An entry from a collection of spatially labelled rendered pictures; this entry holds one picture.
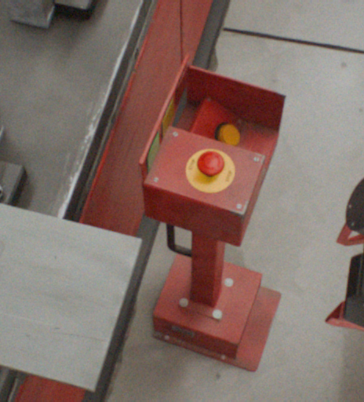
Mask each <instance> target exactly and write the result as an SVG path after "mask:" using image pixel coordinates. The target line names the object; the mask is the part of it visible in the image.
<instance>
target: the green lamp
mask: <svg viewBox="0 0 364 402"><path fill-rule="evenodd" d="M159 148H160V146H159V133H158V134H157V136H156V138H155V141H154V142H153V144H152V146H151V150H150V152H149V154H148V156H147V168H148V172H149V171H150V169H151V166H152V164H153V161H154V159H155V158H156V155H157V154H158V150H159Z"/></svg>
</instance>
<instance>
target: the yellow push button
mask: <svg viewBox="0 0 364 402"><path fill-rule="evenodd" d="M217 138H218V141H219V142H222V143H225V144H230V145H233V146H236V145H238V143H239V139H240V137H239V132H238V130H237V129H236V128H235V127H234V126H233V125H225V126H222V127H221V128H220V129H219V130H218V133H217Z"/></svg>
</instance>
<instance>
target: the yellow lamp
mask: <svg viewBox="0 0 364 402"><path fill-rule="evenodd" d="M173 115H174V103H173V99H172V102H171V104H170V106H169V109H168V111H166V115H165V117H164V119H163V121H162V133H163V138H164V136H165V134H166V131H167V130H168V129H169V125H170V123H171V120H172V118H173Z"/></svg>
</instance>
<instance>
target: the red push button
mask: <svg viewBox="0 0 364 402"><path fill-rule="evenodd" d="M197 167H198V169H199V171H200V172H201V173H203V174H204V175H206V176H207V177H214V176H216V175H218V174H219V173H220V172H221V171H222V170H223V168H224V159H223V157H222V156H221V155H220V154H219V153H216V152H204V153H202V154H201V155H200V156H199V157H198V161H197Z"/></svg>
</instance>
